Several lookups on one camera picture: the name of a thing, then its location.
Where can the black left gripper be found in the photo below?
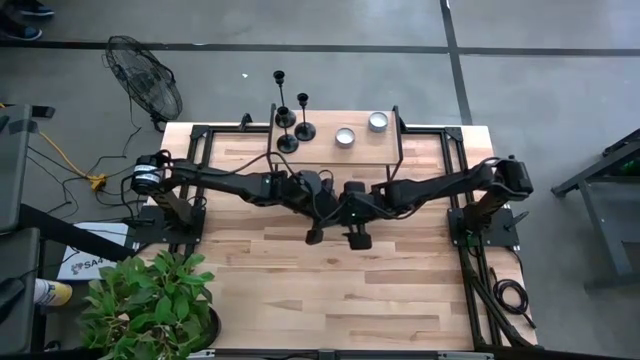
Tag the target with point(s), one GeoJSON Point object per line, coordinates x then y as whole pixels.
{"type": "Point", "coordinates": [310, 197]}

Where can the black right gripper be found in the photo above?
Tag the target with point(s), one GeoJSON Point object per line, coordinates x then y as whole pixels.
{"type": "Point", "coordinates": [362, 205]}

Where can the patterned candle tin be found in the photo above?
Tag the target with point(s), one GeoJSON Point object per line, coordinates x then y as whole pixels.
{"type": "Point", "coordinates": [378, 122]}
{"type": "Point", "coordinates": [345, 137]}

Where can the tall black candlestick holder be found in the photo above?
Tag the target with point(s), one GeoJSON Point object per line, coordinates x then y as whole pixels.
{"type": "Point", "coordinates": [291, 120]}

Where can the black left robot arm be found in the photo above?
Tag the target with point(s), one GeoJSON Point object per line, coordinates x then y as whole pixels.
{"type": "Point", "coordinates": [220, 177]}

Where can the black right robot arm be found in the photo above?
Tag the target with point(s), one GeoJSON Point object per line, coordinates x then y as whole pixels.
{"type": "Point", "coordinates": [440, 182]}

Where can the black clamp lever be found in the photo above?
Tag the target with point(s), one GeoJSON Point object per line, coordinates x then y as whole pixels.
{"type": "Point", "coordinates": [245, 122]}

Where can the black plant pot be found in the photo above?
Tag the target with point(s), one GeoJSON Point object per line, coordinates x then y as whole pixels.
{"type": "Point", "coordinates": [215, 327]}

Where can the green leafy plant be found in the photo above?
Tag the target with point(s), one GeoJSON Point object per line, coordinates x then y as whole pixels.
{"type": "Point", "coordinates": [150, 305]}

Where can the black floor fan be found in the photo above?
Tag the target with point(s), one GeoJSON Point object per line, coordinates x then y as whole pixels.
{"type": "Point", "coordinates": [145, 80]}

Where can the white printed box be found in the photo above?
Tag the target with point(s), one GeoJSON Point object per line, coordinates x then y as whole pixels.
{"type": "Point", "coordinates": [80, 267]}

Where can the black stand beam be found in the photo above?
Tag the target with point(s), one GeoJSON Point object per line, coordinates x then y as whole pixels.
{"type": "Point", "coordinates": [75, 235]}

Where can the black metal stand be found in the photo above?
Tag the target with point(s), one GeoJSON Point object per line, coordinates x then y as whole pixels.
{"type": "Point", "coordinates": [607, 235]}

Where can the white yellow container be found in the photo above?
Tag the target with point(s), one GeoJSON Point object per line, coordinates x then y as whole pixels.
{"type": "Point", "coordinates": [52, 294]}

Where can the black equipment cart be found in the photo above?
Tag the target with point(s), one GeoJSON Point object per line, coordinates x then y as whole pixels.
{"type": "Point", "coordinates": [15, 170]}
{"type": "Point", "coordinates": [17, 290]}

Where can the person's dark shoe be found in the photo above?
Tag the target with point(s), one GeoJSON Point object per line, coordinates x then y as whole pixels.
{"type": "Point", "coordinates": [37, 10]}
{"type": "Point", "coordinates": [22, 32]}

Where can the wooden shelf with black frame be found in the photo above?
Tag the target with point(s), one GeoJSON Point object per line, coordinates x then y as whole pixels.
{"type": "Point", "coordinates": [370, 150]}

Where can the black aluminium table frame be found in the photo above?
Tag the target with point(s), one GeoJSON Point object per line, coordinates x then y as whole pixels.
{"type": "Point", "coordinates": [452, 134]}

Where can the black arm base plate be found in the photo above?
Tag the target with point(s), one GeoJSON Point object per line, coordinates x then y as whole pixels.
{"type": "Point", "coordinates": [145, 232]}
{"type": "Point", "coordinates": [505, 235]}

